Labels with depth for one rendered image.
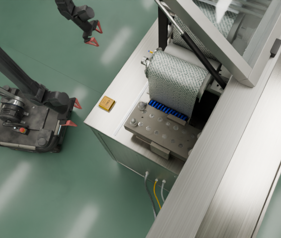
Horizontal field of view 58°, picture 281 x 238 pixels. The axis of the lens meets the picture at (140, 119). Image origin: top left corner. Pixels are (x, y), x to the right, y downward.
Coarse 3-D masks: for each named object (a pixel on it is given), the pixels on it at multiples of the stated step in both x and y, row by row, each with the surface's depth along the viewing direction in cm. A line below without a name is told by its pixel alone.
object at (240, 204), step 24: (264, 96) 82; (264, 120) 79; (240, 144) 76; (264, 144) 76; (240, 168) 74; (264, 168) 73; (216, 192) 72; (240, 192) 71; (264, 192) 71; (216, 216) 69; (240, 216) 69
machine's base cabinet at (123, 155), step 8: (104, 136) 148; (104, 144) 172; (112, 144) 157; (120, 144) 141; (112, 152) 184; (120, 152) 165; (128, 152) 149; (120, 160) 197; (128, 160) 176; (136, 160) 158; (144, 160) 144; (128, 168) 210; (136, 168) 188; (144, 168) 168; (152, 168) 152; (160, 168) 138; (144, 176) 201; (152, 176) 179; (160, 176) 161; (168, 176) 146; (176, 176) 133; (160, 184) 191; (168, 184) 171
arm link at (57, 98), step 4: (44, 92) 113; (48, 92) 111; (52, 92) 109; (56, 92) 108; (60, 92) 109; (64, 92) 110; (44, 96) 111; (48, 96) 109; (52, 96) 108; (56, 96) 107; (60, 96) 108; (64, 96) 110; (68, 96) 112; (32, 100) 107; (36, 100) 108; (44, 100) 110; (48, 100) 109; (52, 100) 109; (56, 100) 108; (60, 100) 108; (64, 100) 110; (68, 100) 112; (36, 104) 111; (40, 104) 110; (56, 104) 110; (60, 104) 109; (64, 104) 110
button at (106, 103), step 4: (104, 96) 146; (104, 100) 145; (108, 100) 144; (112, 100) 144; (100, 104) 144; (104, 104) 143; (108, 104) 143; (112, 104) 144; (104, 108) 144; (108, 108) 142
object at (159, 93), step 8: (152, 88) 120; (160, 88) 116; (152, 96) 128; (160, 96) 123; (168, 96) 119; (176, 96) 114; (168, 104) 126; (176, 104) 121; (184, 104) 117; (192, 104) 113; (184, 112) 124
